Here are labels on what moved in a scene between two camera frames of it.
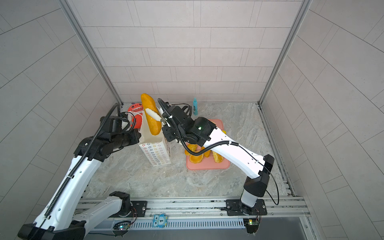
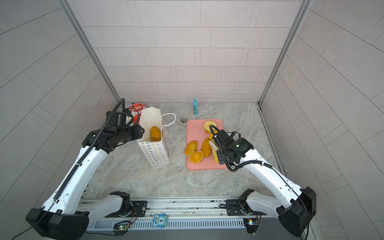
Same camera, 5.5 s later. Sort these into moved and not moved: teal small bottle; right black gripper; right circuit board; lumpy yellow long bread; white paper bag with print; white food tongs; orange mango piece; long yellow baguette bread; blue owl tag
Moved: right black gripper; long yellow baguette bread; white food tongs
Not moved: lumpy yellow long bread; orange mango piece; teal small bottle; right circuit board; white paper bag with print; blue owl tag
